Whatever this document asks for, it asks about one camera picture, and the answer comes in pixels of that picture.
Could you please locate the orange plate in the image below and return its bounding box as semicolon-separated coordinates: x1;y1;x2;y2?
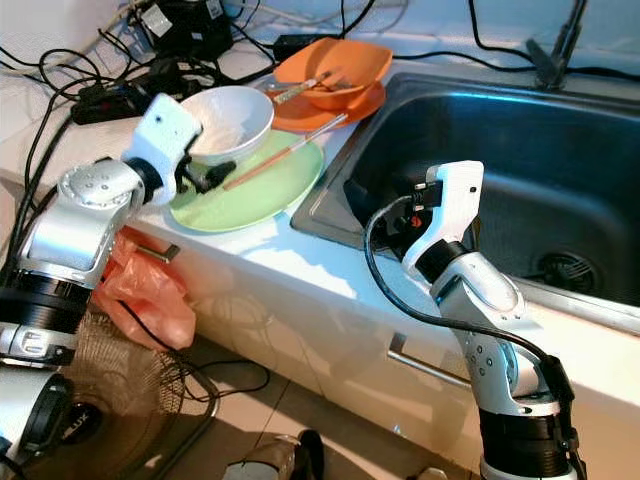
265;82;388;134

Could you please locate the white ribbed bowl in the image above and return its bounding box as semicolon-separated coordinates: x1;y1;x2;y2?
185;85;275;166

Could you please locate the green plate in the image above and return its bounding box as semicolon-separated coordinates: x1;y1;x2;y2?
168;128;326;234

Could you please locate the orange bowl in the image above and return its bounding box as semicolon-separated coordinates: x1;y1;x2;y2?
272;37;394;109

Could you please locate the black floor fan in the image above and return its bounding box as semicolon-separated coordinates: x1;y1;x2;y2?
15;305;221;480

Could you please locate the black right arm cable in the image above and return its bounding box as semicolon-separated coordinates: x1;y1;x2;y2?
363;193;576;441

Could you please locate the red plastic bag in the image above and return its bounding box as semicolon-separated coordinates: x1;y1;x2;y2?
90;228;197;351

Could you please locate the patterned brown chopstick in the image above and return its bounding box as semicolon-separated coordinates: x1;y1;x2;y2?
275;72;336;104

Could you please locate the white kitchen cabinet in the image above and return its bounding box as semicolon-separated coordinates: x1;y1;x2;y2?
160;215;640;480

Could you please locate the black power strip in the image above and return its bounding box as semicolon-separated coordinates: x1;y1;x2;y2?
72;70;176;126

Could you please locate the small black power adapter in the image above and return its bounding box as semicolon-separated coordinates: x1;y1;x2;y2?
272;33;326;53

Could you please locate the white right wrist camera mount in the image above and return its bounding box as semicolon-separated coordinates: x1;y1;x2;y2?
400;160;486;281

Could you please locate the stainless steel sink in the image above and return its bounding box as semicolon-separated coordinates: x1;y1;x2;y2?
290;72;640;336

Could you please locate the dark metal faucet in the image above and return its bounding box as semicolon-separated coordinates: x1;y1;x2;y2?
528;0;589;91

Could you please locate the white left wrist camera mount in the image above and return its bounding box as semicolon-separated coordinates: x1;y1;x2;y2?
122;93;203;206

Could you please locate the round sink drain strainer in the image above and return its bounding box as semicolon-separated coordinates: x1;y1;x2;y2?
538;250;604;293

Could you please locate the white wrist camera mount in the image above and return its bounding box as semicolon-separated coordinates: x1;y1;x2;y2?
122;93;203;206
400;160;486;281

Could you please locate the plain brown chopstick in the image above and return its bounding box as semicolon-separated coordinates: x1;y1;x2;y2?
222;112;349;191

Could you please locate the black charger box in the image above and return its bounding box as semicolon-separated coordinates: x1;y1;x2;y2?
140;0;226;59

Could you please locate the grey robot foot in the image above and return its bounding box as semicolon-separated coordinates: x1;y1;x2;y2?
222;428;326;480

